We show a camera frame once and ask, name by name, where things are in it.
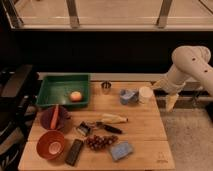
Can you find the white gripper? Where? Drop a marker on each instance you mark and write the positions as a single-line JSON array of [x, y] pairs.
[[170, 88]]

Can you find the white plastic cup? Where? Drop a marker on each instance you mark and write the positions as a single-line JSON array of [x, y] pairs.
[[145, 94]]

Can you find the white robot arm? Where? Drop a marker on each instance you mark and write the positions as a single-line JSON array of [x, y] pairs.
[[188, 61]]

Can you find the crumpled blue cloth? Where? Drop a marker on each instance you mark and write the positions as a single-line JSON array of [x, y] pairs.
[[128, 96]]

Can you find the small metal cup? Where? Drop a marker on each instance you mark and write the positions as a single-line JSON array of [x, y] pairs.
[[106, 87]]

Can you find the blue sponge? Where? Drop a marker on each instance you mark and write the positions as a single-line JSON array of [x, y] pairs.
[[120, 150]]

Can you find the bunch of red grapes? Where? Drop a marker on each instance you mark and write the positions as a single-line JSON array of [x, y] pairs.
[[100, 142]]

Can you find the peach apple fruit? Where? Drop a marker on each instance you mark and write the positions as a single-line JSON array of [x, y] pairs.
[[75, 96]]

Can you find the black rectangular remote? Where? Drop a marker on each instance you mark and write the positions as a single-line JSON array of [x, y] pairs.
[[74, 152]]

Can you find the green plastic tray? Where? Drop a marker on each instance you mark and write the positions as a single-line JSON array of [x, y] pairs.
[[57, 90]]

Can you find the orange carrot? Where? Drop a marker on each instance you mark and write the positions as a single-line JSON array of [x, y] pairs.
[[54, 117]]

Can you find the orange bowl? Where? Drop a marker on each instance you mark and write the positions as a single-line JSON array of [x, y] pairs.
[[50, 145]]

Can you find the black chair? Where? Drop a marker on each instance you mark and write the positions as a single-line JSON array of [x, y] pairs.
[[15, 96]]

